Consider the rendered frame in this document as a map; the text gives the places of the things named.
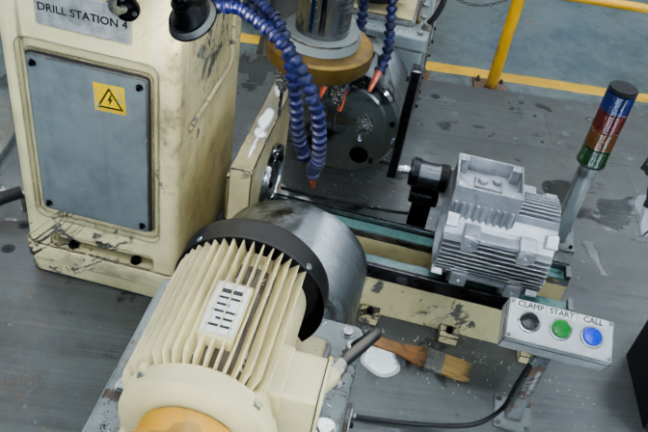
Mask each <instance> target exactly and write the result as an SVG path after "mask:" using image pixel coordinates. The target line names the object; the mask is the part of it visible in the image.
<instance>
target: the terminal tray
mask: <svg viewBox="0 0 648 432"><path fill-rule="evenodd" d="M464 156H468V159H465V158H464ZM516 168H518V169H520V171H516ZM462 180H464V181H466V183H465V184H463V183H461V181H462ZM451 182H452V187H451V184H450V191H451V195H450V192H449V197H450V200H448V203H449V206H448V211H447V212H449V211H452V212H456V213H460V218H461V217H464V219H465V220H466V221H467V220H468V219H471V221H472V222H474V221H475V220H476V221H477V222H478V224H481V223H482V222H485V225H486V226H488V225H489V224H492V227H495V226H496V225H497V226H499V228H500V229H501V228H502V227H505V229H506V230H509V229H513V227H514V224H515V222H516V219H517V218H518V215H519V213H520V210H521V208H522V205H523V203H524V200H525V168H524V167H519V166H515V165H511V164H506V163H502V162H499V161H494V160H490V159H486V158H482V157H477V156H473V155H469V154H465V153H461V152H460V153H459V157H458V160H457V163H456V166H455V169H454V174H453V177H452V180H451ZM516 193H517V194H520V197H517V196H515V194H516Z"/></svg>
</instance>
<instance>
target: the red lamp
mask: <svg viewBox="0 0 648 432"><path fill-rule="evenodd" d="M627 117H628V116H627ZM627 117H623V118H619V117H614V116H612V115H610V114H608V113H606V112H605V111H604V110H603V109H602V108H601V106H599V108H598V111H597V113H596V115H595V117H594V120H593V122H592V124H593V126H594V127H595V128H596V129H597V130H598V131H600V132H602V133H604V134H607V135H618V134H620V132H621V130H622V128H623V126H624V124H625V122H626V119H627Z"/></svg>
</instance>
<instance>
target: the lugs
mask: <svg viewBox="0 0 648 432"><path fill-rule="evenodd" d="M543 196H547V197H551V198H556V199H557V195H553V194H548V193H547V194H544V195H543ZM459 219H460V213H456V212H452V211H449V212H448V213H447V214H446V218H445V226H449V227H453V228H457V227H458V223H459ZM559 239H560V238H559V237H557V236H552V235H546V236H545V241H544V245H543V249H545V250H549V251H553V252H555V251H557V249H558V244H559ZM429 272H431V273H435V274H439V275H442V273H443V269H441V268H437V267H434V262H433V261H432V262H431V266H430V270H429ZM522 294H523V295H525V296H529V297H534V298H535V297H536V294H537V292H535V291H531V290H527V289H523V293H522Z"/></svg>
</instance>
